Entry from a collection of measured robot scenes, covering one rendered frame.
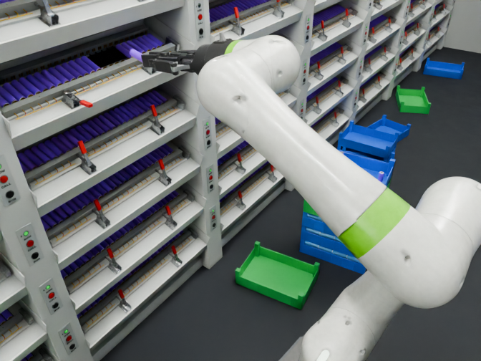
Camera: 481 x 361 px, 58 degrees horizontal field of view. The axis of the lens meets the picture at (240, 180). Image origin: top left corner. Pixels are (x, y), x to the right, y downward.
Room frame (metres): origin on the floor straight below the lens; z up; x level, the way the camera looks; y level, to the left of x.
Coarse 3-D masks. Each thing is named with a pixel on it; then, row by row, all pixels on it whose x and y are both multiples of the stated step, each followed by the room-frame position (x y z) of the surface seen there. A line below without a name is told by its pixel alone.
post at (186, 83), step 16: (192, 0) 1.34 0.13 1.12; (160, 16) 1.40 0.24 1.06; (176, 16) 1.35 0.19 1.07; (192, 16) 1.34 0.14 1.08; (208, 16) 1.40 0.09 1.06; (192, 32) 1.33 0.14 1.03; (208, 32) 1.39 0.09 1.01; (176, 80) 1.37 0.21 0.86; (192, 80) 1.33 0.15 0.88; (192, 96) 1.33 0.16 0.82; (208, 112) 1.37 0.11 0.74; (192, 128) 1.34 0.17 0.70; (192, 144) 1.34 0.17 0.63; (208, 160) 1.36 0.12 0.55; (208, 208) 1.34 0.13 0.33; (208, 224) 1.34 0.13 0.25; (208, 256) 1.32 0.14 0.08
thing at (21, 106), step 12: (156, 48) 1.29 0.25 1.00; (168, 48) 1.31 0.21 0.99; (132, 60) 1.20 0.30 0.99; (96, 72) 1.11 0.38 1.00; (108, 72) 1.12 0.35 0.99; (72, 84) 1.04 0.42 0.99; (84, 84) 1.06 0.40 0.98; (36, 96) 0.96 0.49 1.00; (48, 96) 0.98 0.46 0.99; (60, 96) 1.01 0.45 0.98; (0, 108) 0.90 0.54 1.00; (12, 108) 0.90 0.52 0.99; (24, 108) 0.93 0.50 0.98
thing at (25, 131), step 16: (112, 32) 1.30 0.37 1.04; (160, 32) 1.40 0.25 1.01; (176, 32) 1.36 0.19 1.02; (48, 48) 1.13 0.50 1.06; (64, 48) 1.17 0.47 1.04; (176, 48) 1.33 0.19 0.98; (192, 48) 1.32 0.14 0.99; (0, 64) 1.02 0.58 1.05; (112, 80) 1.13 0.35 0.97; (128, 80) 1.14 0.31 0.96; (144, 80) 1.16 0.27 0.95; (160, 80) 1.22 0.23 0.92; (80, 96) 1.03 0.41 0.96; (96, 96) 1.05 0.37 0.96; (112, 96) 1.07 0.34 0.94; (128, 96) 1.12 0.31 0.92; (48, 112) 0.95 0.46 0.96; (64, 112) 0.96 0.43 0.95; (80, 112) 0.99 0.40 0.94; (96, 112) 1.04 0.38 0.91; (16, 128) 0.87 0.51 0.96; (32, 128) 0.88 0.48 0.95; (48, 128) 0.92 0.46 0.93; (64, 128) 0.96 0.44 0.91; (16, 144) 0.85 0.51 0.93
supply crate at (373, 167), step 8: (344, 152) 1.55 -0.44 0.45; (352, 160) 1.53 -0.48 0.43; (360, 160) 1.51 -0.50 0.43; (368, 160) 1.50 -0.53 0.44; (376, 160) 1.48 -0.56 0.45; (392, 160) 1.44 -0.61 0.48; (368, 168) 1.49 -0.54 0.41; (376, 168) 1.48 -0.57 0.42; (384, 168) 1.46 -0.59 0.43; (392, 168) 1.42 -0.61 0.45; (376, 176) 1.44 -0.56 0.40; (384, 176) 1.44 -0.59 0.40; (384, 184) 1.32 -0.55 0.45
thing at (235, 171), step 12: (240, 144) 1.71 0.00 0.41; (228, 156) 1.61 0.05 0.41; (240, 156) 1.63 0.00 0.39; (252, 156) 1.67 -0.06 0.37; (228, 168) 1.56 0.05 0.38; (240, 168) 1.55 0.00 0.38; (252, 168) 1.59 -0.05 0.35; (228, 180) 1.49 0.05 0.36; (240, 180) 1.53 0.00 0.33; (228, 192) 1.47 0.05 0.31
